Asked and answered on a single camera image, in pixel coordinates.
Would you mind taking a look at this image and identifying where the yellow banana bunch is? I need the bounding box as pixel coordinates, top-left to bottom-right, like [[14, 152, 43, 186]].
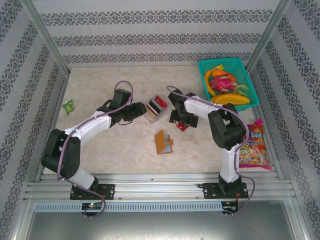
[[210, 92, 251, 108]]

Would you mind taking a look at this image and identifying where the aluminium side rail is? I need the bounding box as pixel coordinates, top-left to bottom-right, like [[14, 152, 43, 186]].
[[251, 107, 286, 180], [34, 73, 72, 183]]

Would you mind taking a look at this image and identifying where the beige credit card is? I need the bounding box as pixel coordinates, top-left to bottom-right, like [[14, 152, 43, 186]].
[[146, 103, 161, 118]]

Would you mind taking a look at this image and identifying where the plain red credit card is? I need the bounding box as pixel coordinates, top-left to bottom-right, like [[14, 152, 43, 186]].
[[175, 121, 190, 132]]

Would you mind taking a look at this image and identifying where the colourful fruit candy bag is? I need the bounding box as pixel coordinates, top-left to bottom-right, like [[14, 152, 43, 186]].
[[234, 118, 273, 172]]

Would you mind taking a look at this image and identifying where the grey slotted cable duct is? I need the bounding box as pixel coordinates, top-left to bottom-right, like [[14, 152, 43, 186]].
[[33, 201, 224, 213]]

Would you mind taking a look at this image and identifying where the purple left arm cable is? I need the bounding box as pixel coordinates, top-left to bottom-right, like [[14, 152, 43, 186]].
[[56, 80, 135, 220]]

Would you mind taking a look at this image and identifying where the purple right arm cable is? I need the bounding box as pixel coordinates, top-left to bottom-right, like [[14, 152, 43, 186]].
[[166, 85, 256, 217]]

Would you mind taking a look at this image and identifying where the teal plastic basket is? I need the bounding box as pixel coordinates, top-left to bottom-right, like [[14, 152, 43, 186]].
[[198, 57, 260, 115]]

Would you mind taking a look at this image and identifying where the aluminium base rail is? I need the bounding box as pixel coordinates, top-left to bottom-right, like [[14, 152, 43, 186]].
[[23, 172, 297, 201]]

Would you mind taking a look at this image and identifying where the green candy wrapper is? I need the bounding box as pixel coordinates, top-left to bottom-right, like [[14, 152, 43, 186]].
[[62, 99, 77, 116]]

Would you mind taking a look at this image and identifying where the aluminium frame post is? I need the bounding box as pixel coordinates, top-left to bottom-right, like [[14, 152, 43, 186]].
[[19, 0, 71, 76], [245, 0, 293, 73]]

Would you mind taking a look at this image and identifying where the pink dragon fruit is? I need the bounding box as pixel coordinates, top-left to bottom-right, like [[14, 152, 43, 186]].
[[208, 72, 250, 97]]

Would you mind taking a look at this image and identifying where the clear plastic card box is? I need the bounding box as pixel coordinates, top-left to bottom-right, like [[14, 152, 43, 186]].
[[144, 94, 169, 125]]

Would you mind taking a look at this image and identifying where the orange card holder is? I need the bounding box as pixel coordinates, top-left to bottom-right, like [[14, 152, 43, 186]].
[[154, 129, 175, 156]]

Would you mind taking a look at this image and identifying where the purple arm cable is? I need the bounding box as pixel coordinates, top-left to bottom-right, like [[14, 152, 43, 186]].
[[56, 80, 135, 220], [166, 85, 256, 217]]

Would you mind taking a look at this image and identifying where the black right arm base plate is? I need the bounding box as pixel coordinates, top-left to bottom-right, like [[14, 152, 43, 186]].
[[201, 182, 250, 200]]

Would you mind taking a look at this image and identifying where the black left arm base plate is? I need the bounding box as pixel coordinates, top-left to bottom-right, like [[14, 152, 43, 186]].
[[69, 183, 116, 201]]

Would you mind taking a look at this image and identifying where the black credit card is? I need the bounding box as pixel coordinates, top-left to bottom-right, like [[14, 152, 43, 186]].
[[148, 99, 165, 115]]

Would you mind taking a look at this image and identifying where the single curved yellow banana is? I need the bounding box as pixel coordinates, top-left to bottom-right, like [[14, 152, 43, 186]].
[[204, 69, 216, 97]]

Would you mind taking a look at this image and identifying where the orange toy fruit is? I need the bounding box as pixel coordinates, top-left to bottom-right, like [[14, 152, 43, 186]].
[[212, 69, 237, 82]]

